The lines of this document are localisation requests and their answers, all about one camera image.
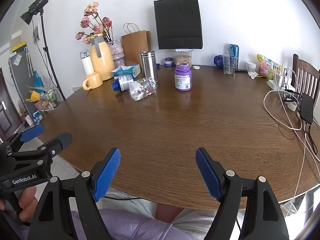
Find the white round lid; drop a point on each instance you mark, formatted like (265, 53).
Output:
(196, 67)

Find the blue-capped plastic bottle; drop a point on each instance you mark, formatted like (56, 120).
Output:
(123, 82)

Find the green snack packet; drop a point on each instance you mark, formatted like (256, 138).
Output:
(274, 70)

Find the clear drinking glass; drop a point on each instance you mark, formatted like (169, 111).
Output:
(229, 65)

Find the dried pink flowers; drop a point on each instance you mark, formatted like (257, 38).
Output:
(93, 25)

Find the crumpled white tissue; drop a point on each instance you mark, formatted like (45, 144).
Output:
(253, 74)

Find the yellow thermos jug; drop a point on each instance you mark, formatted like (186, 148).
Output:
(102, 58)

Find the white thermos bottle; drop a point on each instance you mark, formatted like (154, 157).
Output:
(86, 63)

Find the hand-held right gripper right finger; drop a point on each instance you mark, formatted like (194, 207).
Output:
(208, 176)

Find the purple shirt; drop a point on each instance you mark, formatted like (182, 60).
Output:
(120, 225)

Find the black paper bag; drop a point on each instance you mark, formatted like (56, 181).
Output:
(178, 22)

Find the blue drink can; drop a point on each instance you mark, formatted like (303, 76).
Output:
(234, 50)

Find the round blue bottle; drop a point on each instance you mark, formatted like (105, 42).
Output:
(218, 60)

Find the white power strip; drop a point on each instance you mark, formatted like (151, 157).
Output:
(277, 82)

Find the stainless steel flask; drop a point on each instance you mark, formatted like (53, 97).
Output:
(149, 66)

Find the white plug adapter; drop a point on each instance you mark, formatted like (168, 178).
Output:
(291, 105)

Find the black studio light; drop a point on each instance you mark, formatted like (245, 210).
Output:
(36, 5)

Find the pink vase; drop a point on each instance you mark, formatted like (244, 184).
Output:
(117, 50)

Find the grey refrigerator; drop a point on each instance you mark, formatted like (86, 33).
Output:
(21, 80)

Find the small white jar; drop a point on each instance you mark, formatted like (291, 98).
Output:
(250, 67)

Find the blue shopping bag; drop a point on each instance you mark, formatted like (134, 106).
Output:
(38, 80)

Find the person's leg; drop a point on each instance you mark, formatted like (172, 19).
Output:
(166, 212)

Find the dark wooden door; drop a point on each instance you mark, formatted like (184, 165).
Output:
(6, 107)

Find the clear cereal container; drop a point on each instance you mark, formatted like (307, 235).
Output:
(183, 58)

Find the black pen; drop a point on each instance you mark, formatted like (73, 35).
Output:
(241, 70)

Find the small purple-lidded jar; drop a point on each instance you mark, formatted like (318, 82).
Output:
(168, 62)

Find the blue tissue box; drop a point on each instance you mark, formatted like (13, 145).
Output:
(128, 71)

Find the cluttered storage rack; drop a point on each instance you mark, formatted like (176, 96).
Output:
(41, 102)

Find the black power bank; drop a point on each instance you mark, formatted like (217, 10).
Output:
(307, 108)

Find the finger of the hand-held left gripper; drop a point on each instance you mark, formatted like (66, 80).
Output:
(32, 133)
(60, 142)

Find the clear plastic bottle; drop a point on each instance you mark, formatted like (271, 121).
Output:
(143, 89)

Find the yellow mug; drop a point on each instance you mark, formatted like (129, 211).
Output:
(93, 80)

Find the wooden chair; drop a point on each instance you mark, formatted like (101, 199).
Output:
(307, 76)

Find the brown paper bag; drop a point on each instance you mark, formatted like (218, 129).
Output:
(135, 45)

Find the white shorts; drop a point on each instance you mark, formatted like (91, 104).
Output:
(195, 220)

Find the person's left hand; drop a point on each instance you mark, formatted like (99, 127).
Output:
(27, 202)

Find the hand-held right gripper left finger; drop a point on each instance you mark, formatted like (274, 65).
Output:
(107, 176)

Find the colourful snack packet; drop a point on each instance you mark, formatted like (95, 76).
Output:
(263, 67)

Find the purple jar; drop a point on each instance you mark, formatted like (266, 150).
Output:
(183, 78)

